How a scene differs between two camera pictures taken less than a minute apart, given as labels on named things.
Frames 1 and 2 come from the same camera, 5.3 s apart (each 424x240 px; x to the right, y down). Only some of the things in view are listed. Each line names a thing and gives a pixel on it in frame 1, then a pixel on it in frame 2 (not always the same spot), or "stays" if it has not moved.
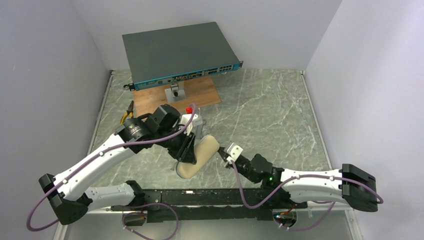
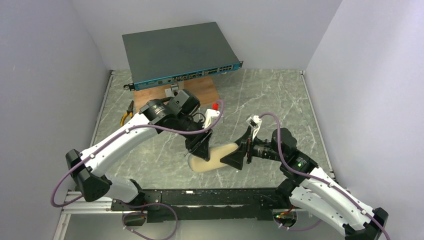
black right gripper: (226, 157) -> (248, 150)
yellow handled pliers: (130, 110) stays
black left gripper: (187, 149) -> (198, 140)
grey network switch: (159, 57) stays
